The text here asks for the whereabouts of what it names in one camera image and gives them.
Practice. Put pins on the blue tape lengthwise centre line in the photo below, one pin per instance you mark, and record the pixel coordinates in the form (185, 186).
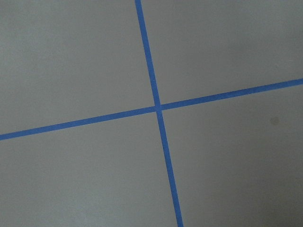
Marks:
(151, 71)

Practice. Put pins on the blue tape crosswise line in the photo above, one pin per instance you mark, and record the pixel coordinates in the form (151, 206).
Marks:
(153, 109)

